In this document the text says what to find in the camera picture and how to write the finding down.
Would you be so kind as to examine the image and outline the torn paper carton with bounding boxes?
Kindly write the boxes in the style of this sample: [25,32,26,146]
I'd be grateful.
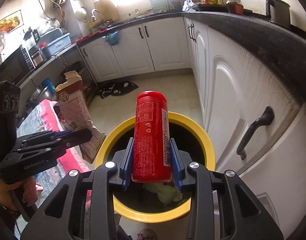
[56,70,106,164]

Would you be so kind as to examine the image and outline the yellow rimmed trash bin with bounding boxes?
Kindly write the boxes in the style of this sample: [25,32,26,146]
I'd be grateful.
[94,112,216,224]

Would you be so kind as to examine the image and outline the white kitchen base cabinets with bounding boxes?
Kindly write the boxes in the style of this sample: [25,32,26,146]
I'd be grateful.
[78,17,306,239]

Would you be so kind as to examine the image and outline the person's left hand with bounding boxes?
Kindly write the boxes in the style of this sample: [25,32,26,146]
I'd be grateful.
[0,176,38,211]

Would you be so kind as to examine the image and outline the hello kitty patterned tablecloth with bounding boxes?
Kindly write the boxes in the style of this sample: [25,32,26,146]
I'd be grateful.
[9,100,92,223]

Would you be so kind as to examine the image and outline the steel cooking pot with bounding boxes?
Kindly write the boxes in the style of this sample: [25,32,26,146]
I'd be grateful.
[26,86,53,106]

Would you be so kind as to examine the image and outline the black floor mat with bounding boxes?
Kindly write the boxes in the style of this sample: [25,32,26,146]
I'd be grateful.
[96,81,139,99]

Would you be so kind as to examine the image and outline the black microwave oven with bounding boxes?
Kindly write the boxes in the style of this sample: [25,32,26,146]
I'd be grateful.
[0,45,35,85]

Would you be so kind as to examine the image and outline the metal shelf rack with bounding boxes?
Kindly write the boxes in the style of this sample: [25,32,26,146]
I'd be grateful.
[17,43,96,117]

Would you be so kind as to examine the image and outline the blue plastic storage box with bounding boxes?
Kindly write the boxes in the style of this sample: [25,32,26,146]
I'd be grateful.
[38,28,71,59]

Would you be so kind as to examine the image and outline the black blender jug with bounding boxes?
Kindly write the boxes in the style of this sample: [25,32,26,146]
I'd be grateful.
[24,27,40,50]

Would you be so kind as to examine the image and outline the blue hanging basket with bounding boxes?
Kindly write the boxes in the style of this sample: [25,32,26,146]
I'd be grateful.
[102,31,120,46]

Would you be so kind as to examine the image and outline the black stone countertop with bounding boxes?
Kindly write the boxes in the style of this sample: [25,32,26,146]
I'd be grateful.
[78,11,306,103]

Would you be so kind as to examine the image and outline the grey electric kettle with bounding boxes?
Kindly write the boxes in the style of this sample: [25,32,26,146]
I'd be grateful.
[265,0,291,29]

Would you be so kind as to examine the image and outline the fruit picture on wall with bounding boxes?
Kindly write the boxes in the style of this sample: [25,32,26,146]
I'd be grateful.
[0,10,24,33]

